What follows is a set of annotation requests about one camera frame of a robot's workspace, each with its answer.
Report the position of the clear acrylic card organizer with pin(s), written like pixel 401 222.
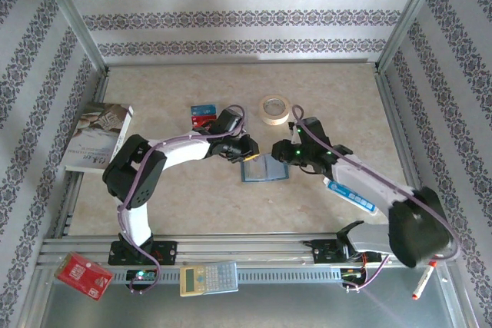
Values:
pixel 247 116

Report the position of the blue leather card holder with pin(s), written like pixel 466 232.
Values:
pixel 265 172

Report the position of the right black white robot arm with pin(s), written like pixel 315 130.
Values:
pixel 415 228

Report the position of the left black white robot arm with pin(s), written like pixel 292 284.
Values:
pixel 134 166

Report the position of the red credit card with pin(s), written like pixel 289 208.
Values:
pixel 203 120

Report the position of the blue credit card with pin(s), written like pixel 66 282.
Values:
pixel 203 110

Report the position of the beige masking tape roll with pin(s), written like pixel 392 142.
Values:
pixel 274 114

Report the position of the white blue carton box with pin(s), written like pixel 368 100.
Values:
pixel 353 197

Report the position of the beige grey calculator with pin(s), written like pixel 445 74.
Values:
pixel 207 278

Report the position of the white paperback book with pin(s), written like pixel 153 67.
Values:
pixel 98 128

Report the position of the grey sheet metal tray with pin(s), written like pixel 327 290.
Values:
pixel 269 309

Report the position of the red white marker pen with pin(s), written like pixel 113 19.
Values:
pixel 423 281

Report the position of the red cardboard box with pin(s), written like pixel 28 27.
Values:
pixel 82 276

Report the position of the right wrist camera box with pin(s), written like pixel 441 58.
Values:
pixel 294 134

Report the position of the aluminium back rail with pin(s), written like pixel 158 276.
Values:
pixel 230 62

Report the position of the right aluminium side rail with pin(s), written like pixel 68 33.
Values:
pixel 393 113

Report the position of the aluminium side rail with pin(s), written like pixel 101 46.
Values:
pixel 99 93
pixel 393 113

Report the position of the aluminium mounting rail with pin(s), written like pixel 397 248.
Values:
pixel 246 245

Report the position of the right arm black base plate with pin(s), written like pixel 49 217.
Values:
pixel 324 253

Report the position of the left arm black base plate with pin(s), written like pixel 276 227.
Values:
pixel 165 253

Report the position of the left aluminium side rail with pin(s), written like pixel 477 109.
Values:
pixel 99 93

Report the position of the right aluminium frame post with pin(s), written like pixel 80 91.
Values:
pixel 406 17

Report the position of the aluminium frame post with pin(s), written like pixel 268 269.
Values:
pixel 74 17
pixel 406 17

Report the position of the left aluminium frame post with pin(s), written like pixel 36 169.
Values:
pixel 74 17

